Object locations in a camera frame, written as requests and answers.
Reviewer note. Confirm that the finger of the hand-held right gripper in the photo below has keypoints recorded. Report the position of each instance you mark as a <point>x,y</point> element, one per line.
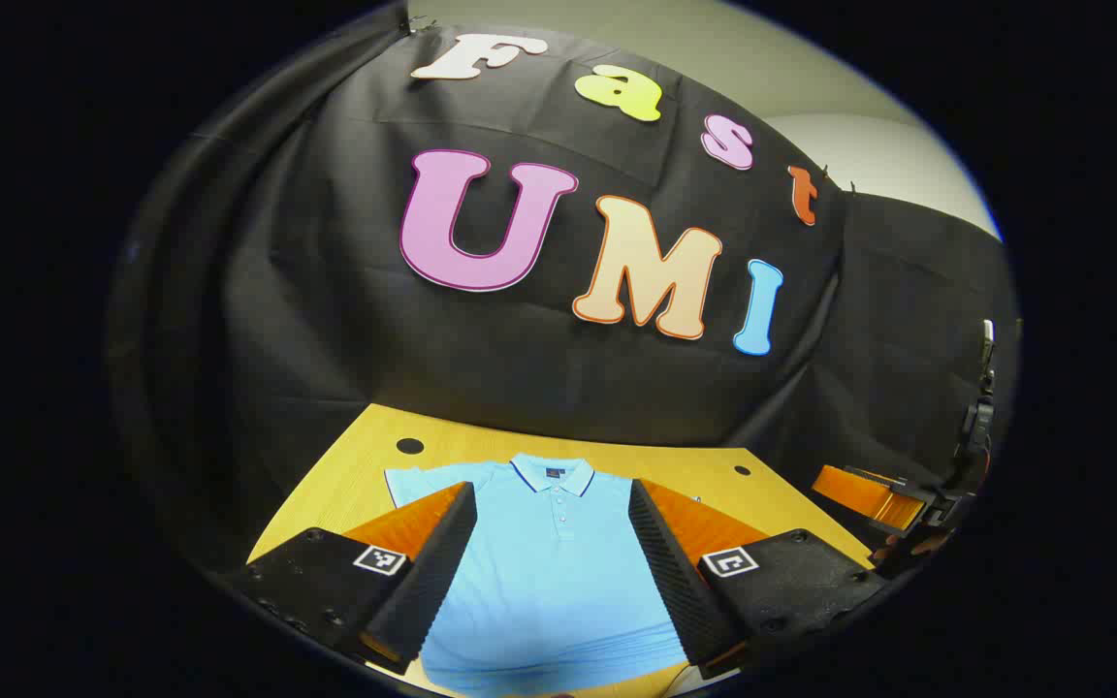
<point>864,492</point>

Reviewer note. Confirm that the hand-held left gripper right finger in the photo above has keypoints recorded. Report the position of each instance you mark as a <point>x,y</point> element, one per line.
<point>675,582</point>

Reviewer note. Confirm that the black backdrop cloth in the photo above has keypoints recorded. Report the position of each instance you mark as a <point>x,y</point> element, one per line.
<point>326,320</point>

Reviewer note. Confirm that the light blue T-shirt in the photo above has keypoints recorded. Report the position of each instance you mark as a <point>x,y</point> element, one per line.
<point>549,582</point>

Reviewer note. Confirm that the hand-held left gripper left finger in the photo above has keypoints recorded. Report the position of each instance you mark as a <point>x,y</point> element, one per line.
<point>428,572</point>

